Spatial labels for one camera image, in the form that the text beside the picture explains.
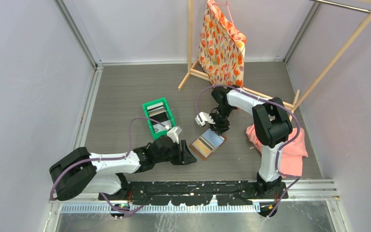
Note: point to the floral fabric bag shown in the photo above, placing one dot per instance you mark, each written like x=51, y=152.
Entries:
x=221, y=50

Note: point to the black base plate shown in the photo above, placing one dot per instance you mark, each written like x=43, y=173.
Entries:
x=193, y=193

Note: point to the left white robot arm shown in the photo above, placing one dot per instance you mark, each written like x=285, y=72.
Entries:
x=83, y=172

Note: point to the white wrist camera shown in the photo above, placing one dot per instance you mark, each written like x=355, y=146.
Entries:
x=174, y=133
x=203, y=119

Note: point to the silver card in bin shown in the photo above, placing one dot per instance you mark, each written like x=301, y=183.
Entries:
x=158, y=128

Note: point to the wooden clothes rack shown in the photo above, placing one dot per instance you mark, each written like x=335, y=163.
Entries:
x=307, y=69

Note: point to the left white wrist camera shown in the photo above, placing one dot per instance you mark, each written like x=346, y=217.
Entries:
x=174, y=133

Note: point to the green plastic bin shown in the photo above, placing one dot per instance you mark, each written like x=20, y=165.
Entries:
x=160, y=111

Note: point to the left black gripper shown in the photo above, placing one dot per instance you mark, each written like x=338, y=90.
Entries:
x=184, y=156

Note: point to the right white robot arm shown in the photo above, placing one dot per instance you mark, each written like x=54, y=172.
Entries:
x=271, y=123

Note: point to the brown leather card holder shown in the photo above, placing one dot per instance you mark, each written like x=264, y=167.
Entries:
x=211, y=139

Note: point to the aluminium frame rail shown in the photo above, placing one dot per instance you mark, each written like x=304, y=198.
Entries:
x=302, y=191

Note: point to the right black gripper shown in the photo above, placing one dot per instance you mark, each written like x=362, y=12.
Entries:
x=220, y=127

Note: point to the pink cloth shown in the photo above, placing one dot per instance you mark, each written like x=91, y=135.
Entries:
x=291, y=160

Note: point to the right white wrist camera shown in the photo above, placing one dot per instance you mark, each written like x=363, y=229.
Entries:
x=203, y=119

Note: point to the gold credit card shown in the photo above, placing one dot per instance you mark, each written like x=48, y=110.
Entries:
x=202, y=148

